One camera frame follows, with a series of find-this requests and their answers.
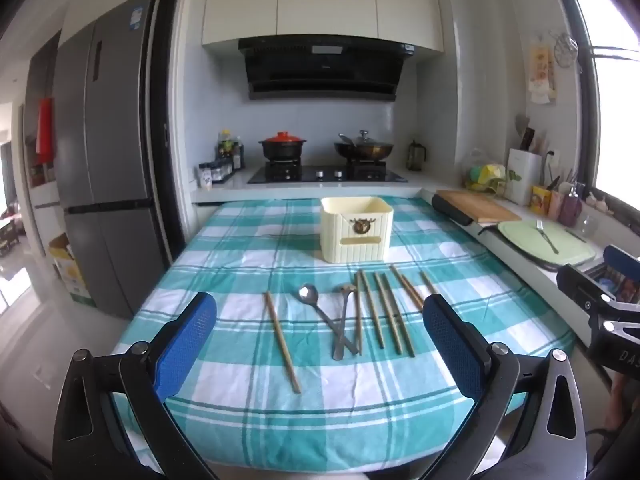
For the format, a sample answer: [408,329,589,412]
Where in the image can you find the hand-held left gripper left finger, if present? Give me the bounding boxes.
[52,291,218,480]

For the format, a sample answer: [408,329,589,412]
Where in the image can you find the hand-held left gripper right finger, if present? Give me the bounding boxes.
[422,294,588,480]

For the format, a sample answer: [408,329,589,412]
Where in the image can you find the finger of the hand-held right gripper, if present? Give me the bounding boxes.
[556,264,640,321]
[602,245,640,278]

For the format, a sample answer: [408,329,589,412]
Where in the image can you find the row of wooden chopsticks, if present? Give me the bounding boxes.
[354,264,438,358]

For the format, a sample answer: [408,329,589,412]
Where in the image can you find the wooden chopstick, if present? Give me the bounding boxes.
[263,291,302,395]

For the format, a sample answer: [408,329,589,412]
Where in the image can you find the metal spoon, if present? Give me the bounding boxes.
[298,284,362,354]
[331,283,358,361]

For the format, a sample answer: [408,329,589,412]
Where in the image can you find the cream plastic utensil box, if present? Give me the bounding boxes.
[320,196,394,264]

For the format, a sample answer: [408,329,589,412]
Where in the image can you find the person's right hand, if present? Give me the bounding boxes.
[605,376,640,431]

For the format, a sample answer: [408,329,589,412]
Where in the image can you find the metal fork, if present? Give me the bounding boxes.
[535,219,560,255]

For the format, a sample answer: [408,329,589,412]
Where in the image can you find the purple cup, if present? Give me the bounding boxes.
[559,195,583,227]

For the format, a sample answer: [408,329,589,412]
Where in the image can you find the teal plaid tablecloth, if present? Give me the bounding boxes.
[111,197,576,480]

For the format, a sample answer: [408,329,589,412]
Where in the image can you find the white knife block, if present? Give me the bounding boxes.
[505,148,543,207]

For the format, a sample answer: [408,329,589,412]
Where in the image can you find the wooden cutting board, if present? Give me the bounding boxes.
[436,190,522,224]

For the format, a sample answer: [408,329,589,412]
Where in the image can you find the black rolled mat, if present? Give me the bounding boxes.
[431,194,473,226]

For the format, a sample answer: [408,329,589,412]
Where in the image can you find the yellow green cardboard box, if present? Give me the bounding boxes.
[48,233,96,307]

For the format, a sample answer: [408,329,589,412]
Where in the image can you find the plastic bag with sponges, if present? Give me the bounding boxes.
[461,149,507,194]

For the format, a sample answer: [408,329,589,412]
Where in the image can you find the window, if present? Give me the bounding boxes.
[565,0,640,201]

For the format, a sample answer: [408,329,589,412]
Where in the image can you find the group of sauce bottles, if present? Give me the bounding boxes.
[216,130,246,171]

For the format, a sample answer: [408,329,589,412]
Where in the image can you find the dark wok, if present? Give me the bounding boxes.
[334,134,394,162]

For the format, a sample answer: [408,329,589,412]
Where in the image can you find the black gas cooktop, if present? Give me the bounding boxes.
[247,164,408,184]

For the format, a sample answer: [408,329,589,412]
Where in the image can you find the black clay pot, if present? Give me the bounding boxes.
[258,140,307,163]

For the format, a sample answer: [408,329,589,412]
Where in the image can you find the glass wok lid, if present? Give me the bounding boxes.
[345,130,383,149]

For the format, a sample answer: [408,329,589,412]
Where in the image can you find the grey refrigerator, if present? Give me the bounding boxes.
[52,0,171,320]

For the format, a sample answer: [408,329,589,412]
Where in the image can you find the red hanging cloth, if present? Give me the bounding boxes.
[36,98,55,165]

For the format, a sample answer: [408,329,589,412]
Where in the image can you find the black range hood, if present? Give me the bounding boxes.
[238,36,416,102]

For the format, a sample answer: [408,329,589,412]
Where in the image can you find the white upper cabinets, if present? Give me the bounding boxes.
[201,0,446,53]

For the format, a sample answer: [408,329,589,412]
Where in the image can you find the wall calendar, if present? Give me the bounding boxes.
[527,42,557,106]

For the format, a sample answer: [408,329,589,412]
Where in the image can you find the metal wire wall rack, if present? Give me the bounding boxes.
[550,31,581,68]

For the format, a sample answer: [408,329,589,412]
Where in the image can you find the black door frame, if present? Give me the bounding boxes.
[145,0,188,266]

